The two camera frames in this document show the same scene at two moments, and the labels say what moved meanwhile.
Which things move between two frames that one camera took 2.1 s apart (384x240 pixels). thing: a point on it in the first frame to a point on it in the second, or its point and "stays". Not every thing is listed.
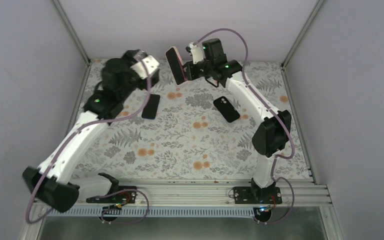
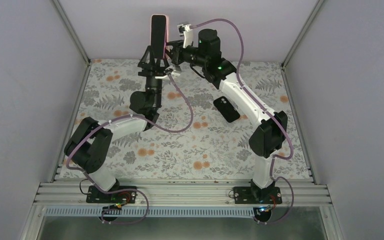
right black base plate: (256, 195) stays
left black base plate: (120, 194) stays
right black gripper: (191, 73) to (176, 57)
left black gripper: (128, 58) to (151, 69)
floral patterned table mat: (194, 130) stays
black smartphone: (230, 114) stays
